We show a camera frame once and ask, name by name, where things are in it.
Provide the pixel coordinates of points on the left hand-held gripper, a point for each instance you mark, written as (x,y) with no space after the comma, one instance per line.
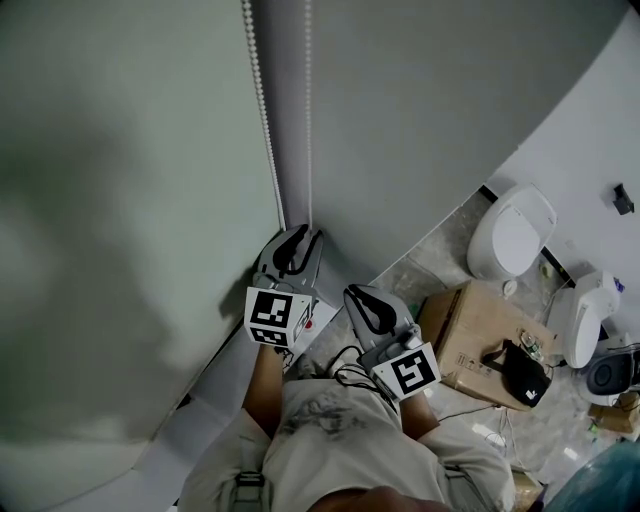
(272,315)

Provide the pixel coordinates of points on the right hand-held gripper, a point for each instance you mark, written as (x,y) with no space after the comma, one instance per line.
(405,372)

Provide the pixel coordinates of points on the white roller blind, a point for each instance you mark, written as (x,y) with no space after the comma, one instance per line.
(125,175)

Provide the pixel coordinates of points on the person's right forearm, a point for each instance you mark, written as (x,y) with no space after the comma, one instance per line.
(417,417)

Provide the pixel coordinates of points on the person's left forearm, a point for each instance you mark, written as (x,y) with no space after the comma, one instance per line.
(265,395)

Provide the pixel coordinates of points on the clear bottle with red cap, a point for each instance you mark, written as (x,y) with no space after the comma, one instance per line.
(310,325)

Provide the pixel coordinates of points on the brown cardboard box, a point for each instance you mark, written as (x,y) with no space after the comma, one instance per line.
(465,325)

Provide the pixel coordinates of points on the person's shoe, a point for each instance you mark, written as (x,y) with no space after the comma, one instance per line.
(306,367)

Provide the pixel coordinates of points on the person's beige shirt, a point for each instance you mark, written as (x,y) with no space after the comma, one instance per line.
(350,450)

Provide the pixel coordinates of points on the small white round disc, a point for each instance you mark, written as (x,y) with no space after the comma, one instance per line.
(510,288)

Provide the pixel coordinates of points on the black pouch bag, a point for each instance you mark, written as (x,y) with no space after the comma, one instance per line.
(522,375)

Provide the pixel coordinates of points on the white toilet with closed lid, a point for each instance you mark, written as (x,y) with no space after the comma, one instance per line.
(510,235)

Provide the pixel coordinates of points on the white window sill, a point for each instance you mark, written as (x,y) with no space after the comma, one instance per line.
(210,410)

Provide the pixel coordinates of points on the person's head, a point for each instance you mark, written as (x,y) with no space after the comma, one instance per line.
(380,500)

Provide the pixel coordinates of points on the white toilet with side panel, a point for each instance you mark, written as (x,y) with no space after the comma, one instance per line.
(582,320)

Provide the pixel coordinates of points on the grey round appliance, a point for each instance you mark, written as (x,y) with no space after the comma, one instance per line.
(607,375)

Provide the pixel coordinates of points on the small brown carton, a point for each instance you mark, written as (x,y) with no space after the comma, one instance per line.
(615,415)

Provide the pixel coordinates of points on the black wall bracket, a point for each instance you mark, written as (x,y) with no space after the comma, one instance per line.
(623,199)

